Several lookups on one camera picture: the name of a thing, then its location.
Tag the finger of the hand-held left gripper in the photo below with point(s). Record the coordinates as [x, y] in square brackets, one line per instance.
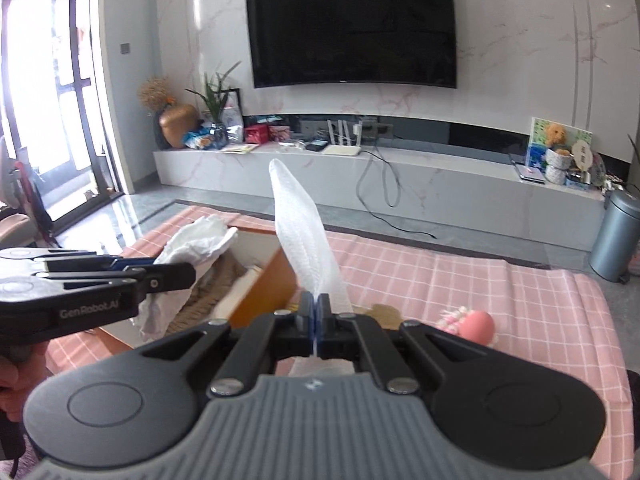
[165, 282]
[135, 263]

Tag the orange cardboard box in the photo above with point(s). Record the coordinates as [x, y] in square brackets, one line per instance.
[265, 300]

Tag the white patterned flowerpot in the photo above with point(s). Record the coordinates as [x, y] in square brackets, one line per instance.
[557, 167]

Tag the blue snack bag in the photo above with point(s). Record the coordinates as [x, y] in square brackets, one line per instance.
[199, 139]

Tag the red box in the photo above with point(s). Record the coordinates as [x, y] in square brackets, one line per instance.
[257, 135]

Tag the round paper sign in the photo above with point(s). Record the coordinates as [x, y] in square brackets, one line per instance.
[581, 155]

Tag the grey pedal trash can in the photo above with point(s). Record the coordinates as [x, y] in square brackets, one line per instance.
[617, 235]

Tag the metal bowl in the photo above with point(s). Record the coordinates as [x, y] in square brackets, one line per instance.
[582, 180]

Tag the pink box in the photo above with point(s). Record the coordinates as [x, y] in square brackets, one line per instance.
[280, 134]

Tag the white router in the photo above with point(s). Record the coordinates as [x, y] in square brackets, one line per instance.
[340, 150]

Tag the photo board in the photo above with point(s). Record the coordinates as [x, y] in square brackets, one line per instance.
[537, 135]

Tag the person's left hand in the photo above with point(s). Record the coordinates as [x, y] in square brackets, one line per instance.
[15, 385]

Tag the gold vase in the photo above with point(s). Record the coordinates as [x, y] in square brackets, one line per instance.
[177, 125]

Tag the glass sliding door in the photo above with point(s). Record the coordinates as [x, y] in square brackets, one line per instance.
[82, 60]

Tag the green leafy plant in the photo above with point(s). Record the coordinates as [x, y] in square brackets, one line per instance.
[215, 95]

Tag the pink ball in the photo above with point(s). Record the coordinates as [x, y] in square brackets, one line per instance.
[477, 327]

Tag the blue glass vase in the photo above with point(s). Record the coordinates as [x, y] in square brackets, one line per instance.
[219, 136]

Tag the pink office chair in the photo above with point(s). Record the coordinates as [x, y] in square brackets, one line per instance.
[15, 230]

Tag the small black device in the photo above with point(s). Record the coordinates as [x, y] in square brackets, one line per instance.
[316, 146]

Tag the brown plush bear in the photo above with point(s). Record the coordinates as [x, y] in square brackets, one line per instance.
[556, 135]

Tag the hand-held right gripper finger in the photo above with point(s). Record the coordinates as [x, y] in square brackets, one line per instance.
[310, 320]
[321, 330]

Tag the pink checked blanket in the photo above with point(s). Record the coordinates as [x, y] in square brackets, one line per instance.
[450, 270]

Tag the paper sheets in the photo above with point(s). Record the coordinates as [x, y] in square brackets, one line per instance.
[239, 148]

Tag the black wall television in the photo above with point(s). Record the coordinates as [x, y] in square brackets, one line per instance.
[350, 25]

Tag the wall switch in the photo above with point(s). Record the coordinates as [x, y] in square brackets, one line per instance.
[125, 48]

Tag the pink and white crochet piece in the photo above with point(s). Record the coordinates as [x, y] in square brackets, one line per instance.
[450, 321]

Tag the dried flower bunch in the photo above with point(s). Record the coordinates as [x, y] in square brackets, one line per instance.
[155, 92]

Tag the grey laptop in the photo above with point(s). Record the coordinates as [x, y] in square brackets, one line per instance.
[530, 174]

